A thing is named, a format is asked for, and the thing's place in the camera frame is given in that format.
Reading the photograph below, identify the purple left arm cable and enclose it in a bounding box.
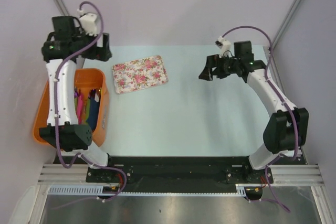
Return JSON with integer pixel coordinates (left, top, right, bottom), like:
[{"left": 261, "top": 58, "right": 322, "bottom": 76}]
[{"left": 51, "top": 1, "right": 128, "bottom": 209}]

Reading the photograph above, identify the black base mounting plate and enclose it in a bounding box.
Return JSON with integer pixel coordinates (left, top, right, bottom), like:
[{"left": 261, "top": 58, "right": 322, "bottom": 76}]
[{"left": 81, "top": 156, "right": 274, "bottom": 196}]

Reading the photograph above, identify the silver table knife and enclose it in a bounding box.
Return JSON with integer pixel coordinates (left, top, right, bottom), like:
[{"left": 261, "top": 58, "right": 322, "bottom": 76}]
[{"left": 94, "top": 93, "right": 101, "bottom": 103}]

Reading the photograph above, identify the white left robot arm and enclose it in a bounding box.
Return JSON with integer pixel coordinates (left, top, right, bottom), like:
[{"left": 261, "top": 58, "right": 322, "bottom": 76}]
[{"left": 39, "top": 13, "right": 116, "bottom": 182}]

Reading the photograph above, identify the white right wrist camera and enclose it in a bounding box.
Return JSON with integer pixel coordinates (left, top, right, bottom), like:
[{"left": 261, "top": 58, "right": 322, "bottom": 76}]
[{"left": 215, "top": 37, "right": 232, "bottom": 58}]

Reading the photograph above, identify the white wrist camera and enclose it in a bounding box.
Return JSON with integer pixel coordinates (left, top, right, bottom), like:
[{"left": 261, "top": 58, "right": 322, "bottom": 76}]
[
  {"left": 77, "top": 9, "right": 99, "bottom": 36},
  {"left": 215, "top": 37, "right": 232, "bottom": 58}
]

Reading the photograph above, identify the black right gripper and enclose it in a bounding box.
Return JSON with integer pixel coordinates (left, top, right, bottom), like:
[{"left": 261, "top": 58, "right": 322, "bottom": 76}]
[{"left": 199, "top": 52, "right": 240, "bottom": 81}]

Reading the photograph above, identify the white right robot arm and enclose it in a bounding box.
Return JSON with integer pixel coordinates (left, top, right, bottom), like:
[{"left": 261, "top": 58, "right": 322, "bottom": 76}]
[{"left": 198, "top": 38, "right": 309, "bottom": 183}]

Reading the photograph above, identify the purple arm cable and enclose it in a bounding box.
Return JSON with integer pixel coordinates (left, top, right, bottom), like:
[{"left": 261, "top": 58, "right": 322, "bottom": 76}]
[
  {"left": 222, "top": 25, "right": 301, "bottom": 213},
  {"left": 51, "top": 1, "right": 128, "bottom": 209}
]

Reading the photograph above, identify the aluminium frame rail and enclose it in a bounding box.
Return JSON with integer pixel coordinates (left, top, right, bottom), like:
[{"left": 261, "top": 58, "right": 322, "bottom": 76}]
[{"left": 37, "top": 163, "right": 91, "bottom": 185}]

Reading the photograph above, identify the floral rectangular tray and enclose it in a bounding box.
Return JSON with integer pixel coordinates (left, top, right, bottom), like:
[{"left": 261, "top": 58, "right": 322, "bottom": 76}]
[{"left": 112, "top": 55, "right": 169, "bottom": 94}]

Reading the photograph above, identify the orange plastic basket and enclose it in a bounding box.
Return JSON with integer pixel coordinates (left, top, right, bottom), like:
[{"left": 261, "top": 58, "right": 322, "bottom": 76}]
[{"left": 32, "top": 68, "right": 110, "bottom": 147}]

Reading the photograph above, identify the pink napkin roll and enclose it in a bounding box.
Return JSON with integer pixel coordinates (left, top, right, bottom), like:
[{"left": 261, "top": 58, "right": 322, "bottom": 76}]
[{"left": 74, "top": 87, "right": 84, "bottom": 124}]

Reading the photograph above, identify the dark blue paper napkin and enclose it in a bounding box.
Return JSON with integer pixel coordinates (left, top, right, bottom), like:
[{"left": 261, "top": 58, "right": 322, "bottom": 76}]
[{"left": 85, "top": 98, "right": 100, "bottom": 131}]

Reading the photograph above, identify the white slotted cable duct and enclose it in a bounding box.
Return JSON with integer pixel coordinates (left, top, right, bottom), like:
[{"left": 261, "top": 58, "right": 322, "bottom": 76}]
[{"left": 48, "top": 185, "right": 103, "bottom": 196}]

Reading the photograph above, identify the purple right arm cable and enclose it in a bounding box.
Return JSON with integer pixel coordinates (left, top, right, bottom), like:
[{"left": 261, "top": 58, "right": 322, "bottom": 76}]
[{"left": 222, "top": 25, "right": 301, "bottom": 213}]

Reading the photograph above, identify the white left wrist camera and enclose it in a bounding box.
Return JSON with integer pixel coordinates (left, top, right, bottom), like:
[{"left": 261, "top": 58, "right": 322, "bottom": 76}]
[{"left": 77, "top": 9, "right": 99, "bottom": 36}]

